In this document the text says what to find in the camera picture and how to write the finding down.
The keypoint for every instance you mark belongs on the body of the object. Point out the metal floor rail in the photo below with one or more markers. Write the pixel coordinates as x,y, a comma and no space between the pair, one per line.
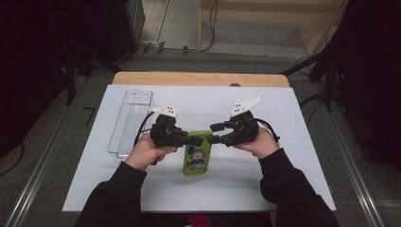
41,176
353,170

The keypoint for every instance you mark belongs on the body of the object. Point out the small dark round knob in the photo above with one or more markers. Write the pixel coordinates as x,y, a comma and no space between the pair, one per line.
235,84

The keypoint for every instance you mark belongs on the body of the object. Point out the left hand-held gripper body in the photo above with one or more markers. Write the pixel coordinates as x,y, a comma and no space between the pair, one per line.
165,132

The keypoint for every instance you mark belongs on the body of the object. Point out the wooden table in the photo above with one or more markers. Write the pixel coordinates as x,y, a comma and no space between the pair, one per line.
189,78

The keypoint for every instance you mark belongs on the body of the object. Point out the white board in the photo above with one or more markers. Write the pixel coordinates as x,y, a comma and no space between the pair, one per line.
195,192

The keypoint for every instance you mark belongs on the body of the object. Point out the person's right hand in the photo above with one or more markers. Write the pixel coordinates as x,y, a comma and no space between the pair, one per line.
261,145

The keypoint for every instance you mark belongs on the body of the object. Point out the red cloth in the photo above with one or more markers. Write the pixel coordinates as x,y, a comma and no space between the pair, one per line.
200,221

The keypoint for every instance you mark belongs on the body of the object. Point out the wooden frame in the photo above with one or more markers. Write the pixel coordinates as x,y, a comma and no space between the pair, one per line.
252,19

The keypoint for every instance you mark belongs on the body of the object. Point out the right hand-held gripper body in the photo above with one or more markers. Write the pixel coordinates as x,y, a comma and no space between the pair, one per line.
246,126

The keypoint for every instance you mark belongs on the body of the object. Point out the green snack packet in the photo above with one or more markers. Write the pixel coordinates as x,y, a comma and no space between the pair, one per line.
197,159

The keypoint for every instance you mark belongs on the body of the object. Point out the black metal stand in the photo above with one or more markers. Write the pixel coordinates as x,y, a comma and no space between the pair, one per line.
71,75

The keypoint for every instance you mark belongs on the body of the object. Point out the black tripod stand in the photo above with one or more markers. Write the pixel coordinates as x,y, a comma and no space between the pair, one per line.
315,67

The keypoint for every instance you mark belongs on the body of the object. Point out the clear plastic tray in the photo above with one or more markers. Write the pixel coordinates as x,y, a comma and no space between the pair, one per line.
130,126

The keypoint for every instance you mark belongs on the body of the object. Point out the person's left hand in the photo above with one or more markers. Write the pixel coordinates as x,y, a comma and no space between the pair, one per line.
143,154

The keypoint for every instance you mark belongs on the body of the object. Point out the black curtain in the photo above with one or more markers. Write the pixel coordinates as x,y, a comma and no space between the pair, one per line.
34,63
369,78

